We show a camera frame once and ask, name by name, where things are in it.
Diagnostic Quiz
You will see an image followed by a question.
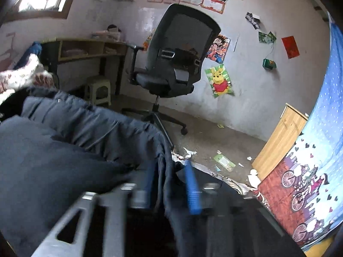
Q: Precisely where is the yellow bear poster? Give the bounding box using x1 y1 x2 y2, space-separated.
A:
205 64 234 99

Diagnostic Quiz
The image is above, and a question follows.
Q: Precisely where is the anime character poster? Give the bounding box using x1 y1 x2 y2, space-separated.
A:
206 34 231 64

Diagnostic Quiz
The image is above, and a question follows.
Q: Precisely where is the white red floral quilt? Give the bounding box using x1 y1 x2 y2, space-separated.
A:
0 54 58 97

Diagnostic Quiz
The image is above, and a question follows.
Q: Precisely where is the clear plastic box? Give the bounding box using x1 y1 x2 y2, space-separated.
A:
92 29 122 39

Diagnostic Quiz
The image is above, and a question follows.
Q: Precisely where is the black white photo card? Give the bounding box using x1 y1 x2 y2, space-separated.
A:
245 12 261 29

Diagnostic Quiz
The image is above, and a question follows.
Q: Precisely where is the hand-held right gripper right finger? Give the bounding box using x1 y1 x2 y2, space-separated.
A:
184 161 268 257

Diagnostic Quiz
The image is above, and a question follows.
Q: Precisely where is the black mesh office chair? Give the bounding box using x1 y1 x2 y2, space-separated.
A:
122 4 221 150

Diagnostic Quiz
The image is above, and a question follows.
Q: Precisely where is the blue pillow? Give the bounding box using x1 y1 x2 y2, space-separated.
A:
15 41 43 69

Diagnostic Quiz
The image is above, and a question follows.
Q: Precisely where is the navy puffer jacket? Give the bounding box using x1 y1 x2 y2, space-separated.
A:
0 87 209 257

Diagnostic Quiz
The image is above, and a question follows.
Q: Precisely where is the green plastic stool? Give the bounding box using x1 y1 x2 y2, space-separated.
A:
84 75 111 106

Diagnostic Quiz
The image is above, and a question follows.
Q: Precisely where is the wooden desk with shelf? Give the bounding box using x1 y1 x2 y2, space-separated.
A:
41 38 129 95

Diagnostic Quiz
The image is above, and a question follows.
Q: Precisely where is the green paper packet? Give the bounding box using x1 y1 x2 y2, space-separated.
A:
214 154 236 172

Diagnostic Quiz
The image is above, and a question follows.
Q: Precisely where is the blue bicycle printed curtain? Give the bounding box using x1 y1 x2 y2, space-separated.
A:
259 13 343 248

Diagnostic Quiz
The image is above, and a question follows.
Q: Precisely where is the green picture card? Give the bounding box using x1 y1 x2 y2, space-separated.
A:
259 31 276 44

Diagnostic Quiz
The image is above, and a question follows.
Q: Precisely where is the crumpled white paper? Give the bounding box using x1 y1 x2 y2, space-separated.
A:
182 147 198 159

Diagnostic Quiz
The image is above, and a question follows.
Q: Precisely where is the torn white paper sheet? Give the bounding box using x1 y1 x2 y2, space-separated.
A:
248 168 262 188

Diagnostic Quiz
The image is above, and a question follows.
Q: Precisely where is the red paper sheet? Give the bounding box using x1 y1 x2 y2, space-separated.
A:
281 36 300 59

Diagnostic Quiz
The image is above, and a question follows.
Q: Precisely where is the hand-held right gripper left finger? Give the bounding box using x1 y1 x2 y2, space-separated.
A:
31 161 158 257

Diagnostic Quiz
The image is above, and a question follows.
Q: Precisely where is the light wooden cabinet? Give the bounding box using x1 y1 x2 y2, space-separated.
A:
252 103 308 181

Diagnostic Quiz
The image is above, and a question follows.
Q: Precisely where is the colourful cartoon poster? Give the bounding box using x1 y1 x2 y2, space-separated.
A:
142 28 156 51

